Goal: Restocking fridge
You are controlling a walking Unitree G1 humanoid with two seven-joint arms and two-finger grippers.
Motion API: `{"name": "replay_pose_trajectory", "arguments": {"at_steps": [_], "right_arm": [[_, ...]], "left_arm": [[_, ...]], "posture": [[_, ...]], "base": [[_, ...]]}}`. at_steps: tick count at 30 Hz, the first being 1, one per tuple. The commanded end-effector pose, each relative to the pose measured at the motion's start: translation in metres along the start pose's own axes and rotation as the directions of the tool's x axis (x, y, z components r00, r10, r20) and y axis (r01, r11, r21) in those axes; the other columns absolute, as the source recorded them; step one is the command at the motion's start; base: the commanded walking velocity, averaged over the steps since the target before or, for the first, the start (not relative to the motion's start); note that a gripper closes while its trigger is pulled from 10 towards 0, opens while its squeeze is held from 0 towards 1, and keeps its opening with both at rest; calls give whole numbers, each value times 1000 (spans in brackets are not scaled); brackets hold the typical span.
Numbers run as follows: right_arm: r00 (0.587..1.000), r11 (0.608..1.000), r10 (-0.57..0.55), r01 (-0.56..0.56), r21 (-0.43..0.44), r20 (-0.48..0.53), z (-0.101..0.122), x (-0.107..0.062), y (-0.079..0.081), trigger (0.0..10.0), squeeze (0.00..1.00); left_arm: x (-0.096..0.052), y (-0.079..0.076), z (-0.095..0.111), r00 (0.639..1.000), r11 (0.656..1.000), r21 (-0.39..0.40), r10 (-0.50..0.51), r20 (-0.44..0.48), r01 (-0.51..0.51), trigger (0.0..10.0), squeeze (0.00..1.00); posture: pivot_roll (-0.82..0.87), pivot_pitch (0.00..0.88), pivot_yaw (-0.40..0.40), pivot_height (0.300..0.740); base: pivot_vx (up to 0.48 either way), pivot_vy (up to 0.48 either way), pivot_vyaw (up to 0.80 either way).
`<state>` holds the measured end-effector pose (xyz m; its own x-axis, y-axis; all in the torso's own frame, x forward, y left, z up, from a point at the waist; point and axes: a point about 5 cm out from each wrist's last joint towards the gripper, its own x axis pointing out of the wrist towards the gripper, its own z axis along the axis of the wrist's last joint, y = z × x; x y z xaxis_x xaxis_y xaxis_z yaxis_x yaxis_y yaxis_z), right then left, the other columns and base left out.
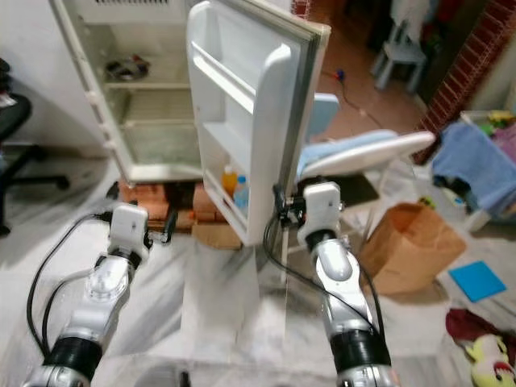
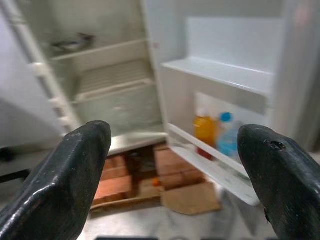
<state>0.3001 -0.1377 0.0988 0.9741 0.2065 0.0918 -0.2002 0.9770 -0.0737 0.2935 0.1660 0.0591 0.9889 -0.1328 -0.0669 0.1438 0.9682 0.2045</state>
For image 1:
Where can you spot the red bricks under fridge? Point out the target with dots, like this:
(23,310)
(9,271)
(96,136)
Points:
(141,200)

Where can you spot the white fridge door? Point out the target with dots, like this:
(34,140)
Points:
(258,97)

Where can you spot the white fridge cabinet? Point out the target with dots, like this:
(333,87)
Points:
(145,105)

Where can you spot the dark item on fridge shelf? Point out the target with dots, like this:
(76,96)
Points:
(127,68)

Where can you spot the clear bottle with blue cap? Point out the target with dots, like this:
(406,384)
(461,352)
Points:
(241,195)

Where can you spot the flat brown cardboard piece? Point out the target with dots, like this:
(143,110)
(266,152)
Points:
(216,235)

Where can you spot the small orange drink bottle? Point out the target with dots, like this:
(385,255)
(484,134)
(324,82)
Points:
(230,181)

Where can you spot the white and blue ironing board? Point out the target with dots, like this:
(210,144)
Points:
(367,153)

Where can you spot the brown paper bag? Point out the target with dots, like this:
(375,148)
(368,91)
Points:
(411,246)

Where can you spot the black office chair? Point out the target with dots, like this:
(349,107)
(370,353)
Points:
(16,117)

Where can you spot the blue towel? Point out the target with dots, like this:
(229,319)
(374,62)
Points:
(476,161)

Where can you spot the light blue kids chair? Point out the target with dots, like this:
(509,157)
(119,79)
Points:
(399,55)

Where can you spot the flat blue square mat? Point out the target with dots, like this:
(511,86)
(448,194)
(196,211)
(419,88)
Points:
(477,280)

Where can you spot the dark red cloth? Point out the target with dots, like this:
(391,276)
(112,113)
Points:
(472,322)

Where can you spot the yellow green plush toy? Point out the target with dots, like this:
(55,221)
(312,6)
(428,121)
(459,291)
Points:
(492,361)

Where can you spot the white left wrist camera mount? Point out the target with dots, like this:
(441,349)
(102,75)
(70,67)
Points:
(129,228)

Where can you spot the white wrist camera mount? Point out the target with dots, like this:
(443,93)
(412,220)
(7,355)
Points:
(322,210)
(129,228)

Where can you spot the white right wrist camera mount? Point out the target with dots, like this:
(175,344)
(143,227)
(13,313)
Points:
(322,210)

